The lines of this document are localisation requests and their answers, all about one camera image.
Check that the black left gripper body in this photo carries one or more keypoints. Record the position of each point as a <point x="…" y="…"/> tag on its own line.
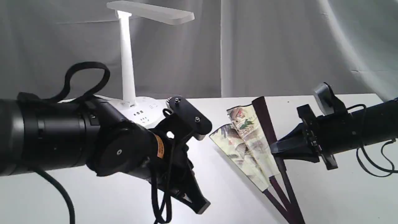
<point x="167" y="165"/>

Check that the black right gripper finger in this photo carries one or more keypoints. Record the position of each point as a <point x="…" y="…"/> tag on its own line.
<point x="294" y="142"/>
<point x="298" y="154"/>

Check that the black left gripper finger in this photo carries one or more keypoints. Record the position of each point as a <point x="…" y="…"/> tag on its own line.
<point x="191" y="195"/>

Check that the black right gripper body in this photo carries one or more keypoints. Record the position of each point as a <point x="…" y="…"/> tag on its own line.
<point x="325" y="133"/>

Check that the painted folding paper fan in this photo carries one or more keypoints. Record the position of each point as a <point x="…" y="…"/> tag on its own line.
<point x="246" y="141"/>

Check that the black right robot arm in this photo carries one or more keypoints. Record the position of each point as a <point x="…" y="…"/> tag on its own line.
<point x="370" y="125"/>

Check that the white desk lamp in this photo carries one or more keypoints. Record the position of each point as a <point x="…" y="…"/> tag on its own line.
<point x="140" y="109"/>

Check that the grey backdrop curtain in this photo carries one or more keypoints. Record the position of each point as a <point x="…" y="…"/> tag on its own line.
<point x="233" y="48"/>

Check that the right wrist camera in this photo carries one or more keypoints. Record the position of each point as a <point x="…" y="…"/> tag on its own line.
<point x="327" y="100"/>

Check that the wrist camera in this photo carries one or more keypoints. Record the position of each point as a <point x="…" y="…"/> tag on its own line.
<point x="184" y="120"/>
<point x="327" y="100"/>

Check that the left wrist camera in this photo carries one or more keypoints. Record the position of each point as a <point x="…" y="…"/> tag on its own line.
<point x="184" y="120"/>

